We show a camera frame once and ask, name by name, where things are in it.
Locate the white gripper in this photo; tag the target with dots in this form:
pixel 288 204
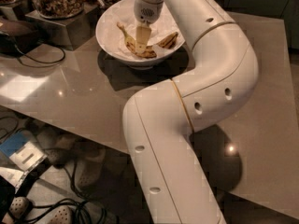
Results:
pixel 147 12

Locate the spotted yellow banana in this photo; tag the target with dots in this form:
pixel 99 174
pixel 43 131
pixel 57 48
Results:
pixel 166 43

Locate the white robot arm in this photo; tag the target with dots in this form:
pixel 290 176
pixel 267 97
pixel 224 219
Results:
pixel 158 120

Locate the white ceramic bowl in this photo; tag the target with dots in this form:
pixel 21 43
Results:
pixel 141 61

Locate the white paper liner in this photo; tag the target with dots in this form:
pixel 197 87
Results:
pixel 115 31

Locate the metal stand block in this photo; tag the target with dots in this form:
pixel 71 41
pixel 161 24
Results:
pixel 16 11
pixel 68 33

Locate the glass jar of nuts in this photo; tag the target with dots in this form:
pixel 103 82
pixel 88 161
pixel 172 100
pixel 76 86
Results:
pixel 58 9

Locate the dark brown device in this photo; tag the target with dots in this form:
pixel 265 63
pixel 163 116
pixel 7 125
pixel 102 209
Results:
pixel 17 37

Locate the grey clog shoe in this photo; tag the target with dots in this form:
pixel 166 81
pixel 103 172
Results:
pixel 92 164

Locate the blue and white box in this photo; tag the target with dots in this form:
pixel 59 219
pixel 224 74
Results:
pixel 22 151

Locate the beige clog shoe pair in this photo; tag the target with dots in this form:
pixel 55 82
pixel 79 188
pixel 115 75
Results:
pixel 22 211

